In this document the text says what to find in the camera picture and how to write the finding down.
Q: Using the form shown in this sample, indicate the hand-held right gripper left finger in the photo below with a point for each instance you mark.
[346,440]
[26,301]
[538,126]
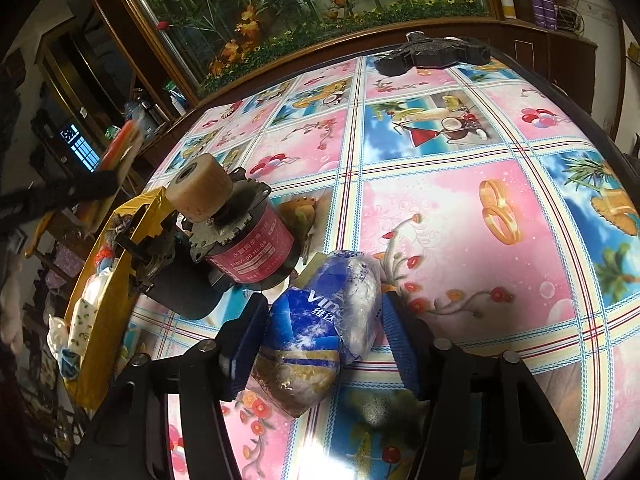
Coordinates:
[240,355]

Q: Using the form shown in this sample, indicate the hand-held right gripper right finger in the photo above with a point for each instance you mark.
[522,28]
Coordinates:
[407,355]

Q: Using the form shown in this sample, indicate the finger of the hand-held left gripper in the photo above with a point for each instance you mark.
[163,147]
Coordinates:
[55,197]

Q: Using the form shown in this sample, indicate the blue tissue packet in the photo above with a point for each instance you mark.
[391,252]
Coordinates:
[315,330]

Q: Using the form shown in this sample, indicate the yellow box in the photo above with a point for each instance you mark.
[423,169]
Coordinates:
[107,310]

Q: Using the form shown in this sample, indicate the red label motor with roller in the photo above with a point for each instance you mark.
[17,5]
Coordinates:
[235,230]

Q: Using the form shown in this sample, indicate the printed tablecloth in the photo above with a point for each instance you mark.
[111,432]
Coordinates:
[450,210]

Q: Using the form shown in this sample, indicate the white plastic bottle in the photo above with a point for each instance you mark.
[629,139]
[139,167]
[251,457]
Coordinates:
[176,102]

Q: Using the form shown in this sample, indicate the black gadget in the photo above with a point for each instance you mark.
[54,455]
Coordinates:
[430,52]

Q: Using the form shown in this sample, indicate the artificial flower display case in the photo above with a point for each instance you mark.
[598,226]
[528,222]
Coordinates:
[300,5]

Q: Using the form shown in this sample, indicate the purple bottle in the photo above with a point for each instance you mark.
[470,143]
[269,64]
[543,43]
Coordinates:
[550,10]
[538,9]

